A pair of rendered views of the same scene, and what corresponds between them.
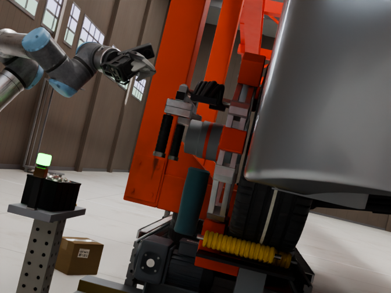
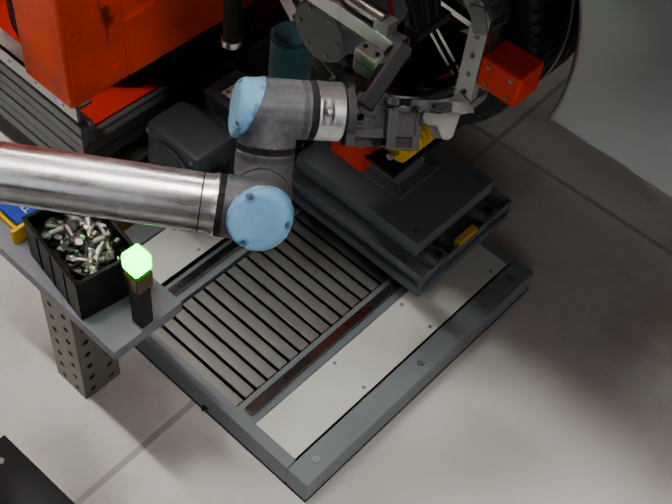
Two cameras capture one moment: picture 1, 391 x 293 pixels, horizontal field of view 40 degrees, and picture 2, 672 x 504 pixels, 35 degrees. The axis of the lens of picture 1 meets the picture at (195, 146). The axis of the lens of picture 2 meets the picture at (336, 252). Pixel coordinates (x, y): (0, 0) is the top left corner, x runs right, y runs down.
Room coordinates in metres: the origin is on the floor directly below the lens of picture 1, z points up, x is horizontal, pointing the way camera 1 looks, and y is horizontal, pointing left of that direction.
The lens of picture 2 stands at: (1.14, 1.32, 2.14)
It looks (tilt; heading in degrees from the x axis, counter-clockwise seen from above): 51 degrees down; 300
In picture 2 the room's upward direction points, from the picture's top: 8 degrees clockwise
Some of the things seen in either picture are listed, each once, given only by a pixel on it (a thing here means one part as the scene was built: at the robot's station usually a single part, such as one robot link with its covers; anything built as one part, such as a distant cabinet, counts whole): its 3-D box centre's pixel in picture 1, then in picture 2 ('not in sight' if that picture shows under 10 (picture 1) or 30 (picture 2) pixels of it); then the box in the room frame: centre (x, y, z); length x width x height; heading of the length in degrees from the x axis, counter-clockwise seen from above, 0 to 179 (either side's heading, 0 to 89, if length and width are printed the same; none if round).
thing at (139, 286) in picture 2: (41, 172); (138, 278); (2.00, 0.54, 0.59); 0.04 x 0.04 x 0.04; 84
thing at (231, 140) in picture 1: (233, 140); (509, 73); (1.66, -0.11, 0.85); 0.09 x 0.08 x 0.07; 174
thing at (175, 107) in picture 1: (178, 108); (380, 53); (1.83, 0.08, 0.93); 0.09 x 0.05 x 0.05; 84
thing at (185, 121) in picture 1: (189, 119); not in sight; (2.17, 0.05, 0.93); 0.09 x 0.05 x 0.05; 84
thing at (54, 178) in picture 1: (52, 190); (83, 251); (2.17, 0.52, 0.51); 0.20 x 0.14 x 0.13; 165
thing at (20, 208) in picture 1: (50, 210); (77, 266); (2.20, 0.52, 0.44); 0.43 x 0.17 x 0.03; 174
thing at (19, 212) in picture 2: not in sight; (22, 208); (2.37, 0.50, 0.47); 0.07 x 0.07 x 0.02; 84
